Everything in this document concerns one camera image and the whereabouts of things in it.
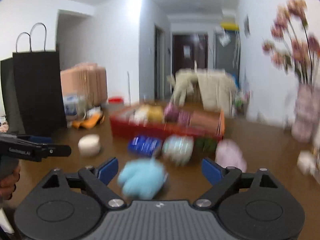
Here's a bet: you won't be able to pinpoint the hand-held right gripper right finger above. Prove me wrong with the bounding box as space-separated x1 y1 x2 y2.
193 158 290 209

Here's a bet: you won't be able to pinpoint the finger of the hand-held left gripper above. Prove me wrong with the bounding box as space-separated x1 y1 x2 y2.
40 143 72 160
16 134 52 145

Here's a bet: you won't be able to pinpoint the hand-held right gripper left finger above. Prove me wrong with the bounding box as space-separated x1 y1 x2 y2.
30 157 127 210

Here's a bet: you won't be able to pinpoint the light blue plush toy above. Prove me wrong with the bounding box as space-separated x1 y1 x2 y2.
117 158 168 201

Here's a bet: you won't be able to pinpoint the blue tissue pack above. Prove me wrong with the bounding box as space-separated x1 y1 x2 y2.
128 135 163 158

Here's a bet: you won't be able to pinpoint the brown layered sponge block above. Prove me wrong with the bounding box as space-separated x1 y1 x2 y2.
189 111 222 135

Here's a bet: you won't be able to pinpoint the red cardboard box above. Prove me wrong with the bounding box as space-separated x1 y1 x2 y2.
109 104 225 142

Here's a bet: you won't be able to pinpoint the purple satin scrunchie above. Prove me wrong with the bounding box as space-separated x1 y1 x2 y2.
164 104 192 126

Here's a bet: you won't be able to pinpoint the yellow white plush dog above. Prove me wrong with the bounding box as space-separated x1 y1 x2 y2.
134 105 165 125

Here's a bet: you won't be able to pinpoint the person's left hand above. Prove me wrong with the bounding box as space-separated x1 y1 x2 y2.
0 165 21 201

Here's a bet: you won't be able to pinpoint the light purple plush toy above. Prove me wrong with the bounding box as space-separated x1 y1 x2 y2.
215 140 248 173

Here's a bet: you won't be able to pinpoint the dark green sponge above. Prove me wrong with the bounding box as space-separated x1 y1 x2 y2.
195 137 217 153

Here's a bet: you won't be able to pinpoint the round white sponge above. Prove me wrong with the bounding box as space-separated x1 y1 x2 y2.
78 134 101 157

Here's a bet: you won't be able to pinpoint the pale green wrapped pack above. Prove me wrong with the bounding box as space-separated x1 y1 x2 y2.
161 135 195 167

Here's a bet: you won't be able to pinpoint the black paper bag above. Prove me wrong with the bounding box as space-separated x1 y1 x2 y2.
0 23 68 137

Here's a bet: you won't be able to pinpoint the pink suitcase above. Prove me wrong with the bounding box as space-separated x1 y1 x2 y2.
60 63 108 108

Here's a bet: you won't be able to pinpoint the beige jacket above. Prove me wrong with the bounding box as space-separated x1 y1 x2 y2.
167 68 238 112

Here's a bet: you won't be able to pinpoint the white charger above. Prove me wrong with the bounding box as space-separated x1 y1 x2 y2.
297 151 317 176

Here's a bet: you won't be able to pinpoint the pink textured vase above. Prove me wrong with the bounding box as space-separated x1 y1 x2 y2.
291 83 320 143

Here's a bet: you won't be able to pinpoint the grey refrigerator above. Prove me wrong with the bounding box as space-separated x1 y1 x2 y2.
214 29 241 71

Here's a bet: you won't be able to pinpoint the dark brown door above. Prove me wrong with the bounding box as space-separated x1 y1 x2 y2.
172 33 209 71

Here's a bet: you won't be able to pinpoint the hanging clear plastic bag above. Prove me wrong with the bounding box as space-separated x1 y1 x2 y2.
217 31 231 47

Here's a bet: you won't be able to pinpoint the yellow box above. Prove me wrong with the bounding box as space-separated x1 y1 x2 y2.
220 22 240 31

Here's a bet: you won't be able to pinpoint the dried pink roses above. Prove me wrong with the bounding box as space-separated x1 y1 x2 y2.
262 0 320 86

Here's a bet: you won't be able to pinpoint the orange strap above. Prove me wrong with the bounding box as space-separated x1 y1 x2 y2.
72 113 106 129

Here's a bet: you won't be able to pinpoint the mop handle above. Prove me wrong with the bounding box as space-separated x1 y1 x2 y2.
127 71 132 106

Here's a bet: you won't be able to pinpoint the wall poster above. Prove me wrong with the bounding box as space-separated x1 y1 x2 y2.
243 14 251 37

